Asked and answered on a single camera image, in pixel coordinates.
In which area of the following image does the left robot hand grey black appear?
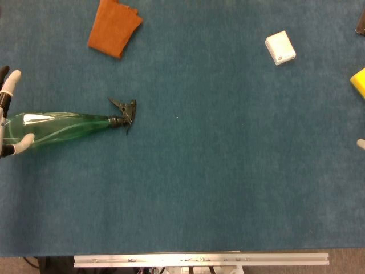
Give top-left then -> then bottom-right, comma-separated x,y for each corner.
0,65 -> 35,159

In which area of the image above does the green plastic bottle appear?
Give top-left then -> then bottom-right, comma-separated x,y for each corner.
3,98 -> 137,151

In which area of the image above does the yellow sponge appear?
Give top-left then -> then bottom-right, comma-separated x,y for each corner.
350,67 -> 365,100

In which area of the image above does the orange folded cloth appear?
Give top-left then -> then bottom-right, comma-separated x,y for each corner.
87,0 -> 144,60

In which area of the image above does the dark grey stand base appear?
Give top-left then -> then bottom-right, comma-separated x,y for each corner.
355,7 -> 365,37

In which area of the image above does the small white box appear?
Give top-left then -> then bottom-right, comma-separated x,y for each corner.
264,30 -> 297,67

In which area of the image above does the blue felt table mat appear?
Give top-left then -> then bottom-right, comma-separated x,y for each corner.
0,0 -> 365,257

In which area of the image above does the thin black cable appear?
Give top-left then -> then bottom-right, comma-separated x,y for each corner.
22,256 -> 40,269

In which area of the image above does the aluminium profile rail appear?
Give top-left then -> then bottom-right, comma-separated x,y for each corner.
73,252 -> 330,268

